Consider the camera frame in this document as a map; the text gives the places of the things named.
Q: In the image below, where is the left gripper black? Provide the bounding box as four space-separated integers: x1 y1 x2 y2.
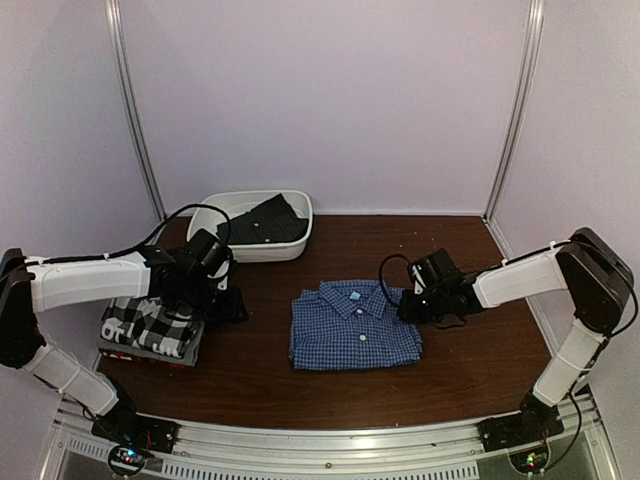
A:
180 274 247 326

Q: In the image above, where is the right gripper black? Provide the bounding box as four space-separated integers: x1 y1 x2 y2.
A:
399 287 450 324

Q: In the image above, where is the black white plaid shirt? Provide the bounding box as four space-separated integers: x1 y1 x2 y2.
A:
100 298 204 360

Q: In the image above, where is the blue checked long sleeve shirt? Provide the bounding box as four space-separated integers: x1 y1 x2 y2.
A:
289 280 423 371

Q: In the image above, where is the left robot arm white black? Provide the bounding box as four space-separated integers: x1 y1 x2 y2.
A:
1 229 248 444

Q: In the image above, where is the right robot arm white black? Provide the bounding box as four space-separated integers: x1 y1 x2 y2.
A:
396 227 639 442

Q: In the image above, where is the white plastic tub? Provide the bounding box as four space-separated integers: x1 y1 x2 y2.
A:
186 190 314 263

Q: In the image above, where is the black patterned shirt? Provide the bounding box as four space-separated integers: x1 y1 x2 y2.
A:
217 193 309 245

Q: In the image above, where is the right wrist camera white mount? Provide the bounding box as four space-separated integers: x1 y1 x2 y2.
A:
409 264 425 295

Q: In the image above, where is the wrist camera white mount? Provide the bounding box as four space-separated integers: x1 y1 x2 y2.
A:
212 260 236 291
409 264 425 295

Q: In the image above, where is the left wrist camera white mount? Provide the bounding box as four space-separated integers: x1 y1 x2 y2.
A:
212 260 236 291

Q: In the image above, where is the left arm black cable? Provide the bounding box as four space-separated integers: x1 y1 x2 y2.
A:
39 202 234 266

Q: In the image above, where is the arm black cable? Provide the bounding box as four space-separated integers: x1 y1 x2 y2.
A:
39 202 234 266
378 253 469 331

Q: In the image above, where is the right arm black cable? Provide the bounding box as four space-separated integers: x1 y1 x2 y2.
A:
378 253 469 331

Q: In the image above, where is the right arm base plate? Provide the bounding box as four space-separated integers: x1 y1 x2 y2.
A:
477 412 564 452

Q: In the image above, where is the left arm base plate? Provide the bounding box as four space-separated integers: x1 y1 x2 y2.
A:
91 415 179 454

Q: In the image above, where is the left aluminium frame post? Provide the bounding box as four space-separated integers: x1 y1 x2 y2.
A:
104 0 166 221

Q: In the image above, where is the aluminium frame post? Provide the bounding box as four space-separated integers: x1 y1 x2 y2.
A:
483 0 545 224
104 0 166 221

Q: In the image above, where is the right aluminium frame post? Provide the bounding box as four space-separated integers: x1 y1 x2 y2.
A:
483 0 545 224

